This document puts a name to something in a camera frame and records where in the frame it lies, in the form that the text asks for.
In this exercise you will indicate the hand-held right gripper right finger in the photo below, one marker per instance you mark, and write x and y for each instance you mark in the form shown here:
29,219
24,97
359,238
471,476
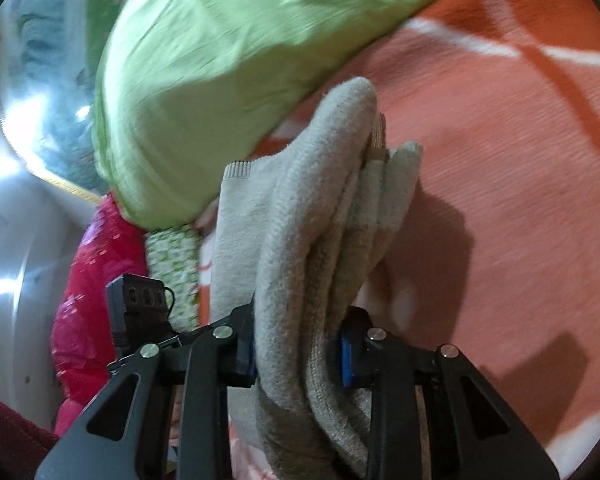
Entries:
375,360

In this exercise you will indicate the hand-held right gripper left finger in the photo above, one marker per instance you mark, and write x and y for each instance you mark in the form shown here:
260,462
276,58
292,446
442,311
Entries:
207,390

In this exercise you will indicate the grey knitted sweater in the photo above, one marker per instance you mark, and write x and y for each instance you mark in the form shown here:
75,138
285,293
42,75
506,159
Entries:
310,240

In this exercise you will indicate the pink floral quilt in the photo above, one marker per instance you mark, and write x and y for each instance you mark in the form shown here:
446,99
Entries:
95,300

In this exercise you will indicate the green and white patterned pillow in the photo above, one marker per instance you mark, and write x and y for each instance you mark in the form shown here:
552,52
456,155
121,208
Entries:
175,270

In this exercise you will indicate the person's dark red clothing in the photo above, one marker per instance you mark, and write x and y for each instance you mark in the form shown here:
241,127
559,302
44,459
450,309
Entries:
10,435

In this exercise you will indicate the orange and white blanket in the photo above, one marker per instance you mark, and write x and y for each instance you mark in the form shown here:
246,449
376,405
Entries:
505,185

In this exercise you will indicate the light green quilt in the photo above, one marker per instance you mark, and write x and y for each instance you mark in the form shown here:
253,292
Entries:
240,60

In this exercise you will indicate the underwater print wall poster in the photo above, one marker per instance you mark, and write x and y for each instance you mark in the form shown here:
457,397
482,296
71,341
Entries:
45,85

